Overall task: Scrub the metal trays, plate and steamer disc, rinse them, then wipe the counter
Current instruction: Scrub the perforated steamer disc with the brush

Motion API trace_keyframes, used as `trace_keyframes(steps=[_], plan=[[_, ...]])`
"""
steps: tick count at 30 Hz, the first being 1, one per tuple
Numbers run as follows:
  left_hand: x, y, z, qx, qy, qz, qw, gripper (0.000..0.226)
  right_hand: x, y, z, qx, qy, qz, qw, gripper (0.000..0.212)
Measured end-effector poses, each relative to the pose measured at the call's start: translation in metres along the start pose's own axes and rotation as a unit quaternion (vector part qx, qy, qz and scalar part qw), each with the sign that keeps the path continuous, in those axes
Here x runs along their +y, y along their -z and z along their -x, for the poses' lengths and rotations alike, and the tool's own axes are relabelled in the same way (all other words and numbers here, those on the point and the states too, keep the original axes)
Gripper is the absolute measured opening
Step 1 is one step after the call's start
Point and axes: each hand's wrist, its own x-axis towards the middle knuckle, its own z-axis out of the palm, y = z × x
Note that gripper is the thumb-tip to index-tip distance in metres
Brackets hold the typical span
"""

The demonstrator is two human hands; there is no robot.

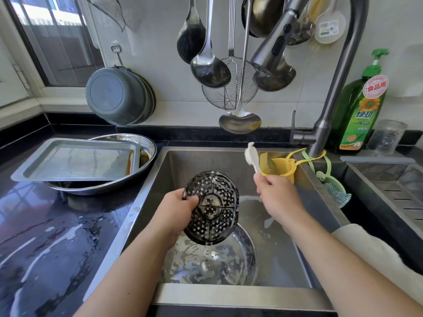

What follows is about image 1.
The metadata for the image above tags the person's right hand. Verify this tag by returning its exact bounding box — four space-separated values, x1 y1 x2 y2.
253 172 312 230

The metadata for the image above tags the person's left hand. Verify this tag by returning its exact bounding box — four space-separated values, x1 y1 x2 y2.
147 188 200 248

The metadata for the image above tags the black round steamer rack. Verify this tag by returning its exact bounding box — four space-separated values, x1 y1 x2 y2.
182 170 241 246

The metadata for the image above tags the white cleaning brush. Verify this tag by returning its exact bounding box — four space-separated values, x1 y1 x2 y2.
244 142 263 176

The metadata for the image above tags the round steel pan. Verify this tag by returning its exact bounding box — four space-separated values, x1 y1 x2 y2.
160 221 259 287

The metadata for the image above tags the person's left forearm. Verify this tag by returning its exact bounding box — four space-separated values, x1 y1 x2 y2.
74 231 182 317

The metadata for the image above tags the person's right forearm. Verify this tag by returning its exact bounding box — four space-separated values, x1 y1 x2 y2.
287 214 423 317

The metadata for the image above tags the yellow hanging sink cup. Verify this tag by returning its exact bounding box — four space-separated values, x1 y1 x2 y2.
258 147 327 185

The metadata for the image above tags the stainless steel sink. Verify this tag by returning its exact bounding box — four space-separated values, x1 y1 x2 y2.
82 146 351 311

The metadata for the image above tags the green hanging sponge holder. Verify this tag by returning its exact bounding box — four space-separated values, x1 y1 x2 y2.
301 151 353 209

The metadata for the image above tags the round steel basin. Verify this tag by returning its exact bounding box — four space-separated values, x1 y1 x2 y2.
48 133 158 196

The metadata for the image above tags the rectangular steel tray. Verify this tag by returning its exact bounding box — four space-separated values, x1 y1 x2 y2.
11 137 141 183

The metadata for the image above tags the green dish soap bottle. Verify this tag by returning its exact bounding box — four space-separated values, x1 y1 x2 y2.
328 48 391 155

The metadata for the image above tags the dark green hanging basin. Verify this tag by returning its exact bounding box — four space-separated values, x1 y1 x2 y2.
139 73 157 123

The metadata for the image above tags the white dish rag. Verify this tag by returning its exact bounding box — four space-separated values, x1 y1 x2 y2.
330 223 423 308

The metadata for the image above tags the clear plastic cup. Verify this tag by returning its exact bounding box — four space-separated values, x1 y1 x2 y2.
366 119 408 156

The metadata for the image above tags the grey hanging basin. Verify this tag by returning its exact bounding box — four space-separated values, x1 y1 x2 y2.
85 66 149 127

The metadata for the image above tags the steel soup ladle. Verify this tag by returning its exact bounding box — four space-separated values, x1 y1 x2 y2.
190 0 233 88

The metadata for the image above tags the steel gooseneck faucet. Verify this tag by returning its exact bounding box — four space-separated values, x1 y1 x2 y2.
250 0 370 158

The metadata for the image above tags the white dish brush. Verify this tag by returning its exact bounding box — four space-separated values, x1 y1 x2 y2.
313 0 349 45

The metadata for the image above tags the hanging steel ladles and skimmer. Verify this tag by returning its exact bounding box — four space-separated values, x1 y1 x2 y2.
176 0 208 65

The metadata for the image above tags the yellow dish brush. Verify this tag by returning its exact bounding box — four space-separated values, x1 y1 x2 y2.
307 0 333 25

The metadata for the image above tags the white hanging cloth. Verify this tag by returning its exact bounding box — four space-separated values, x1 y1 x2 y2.
76 0 143 33

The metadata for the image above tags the yellow-handled steel ladle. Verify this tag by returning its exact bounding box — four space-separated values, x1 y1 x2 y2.
219 0 263 135

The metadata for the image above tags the wire mesh skimmer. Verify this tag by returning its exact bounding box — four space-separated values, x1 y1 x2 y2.
201 0 260 111

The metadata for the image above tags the steel wall hook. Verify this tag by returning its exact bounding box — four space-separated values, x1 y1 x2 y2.
110 43 126 69

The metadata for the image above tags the orange-handled brass ladle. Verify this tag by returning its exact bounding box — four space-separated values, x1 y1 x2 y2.
241 0 288 39

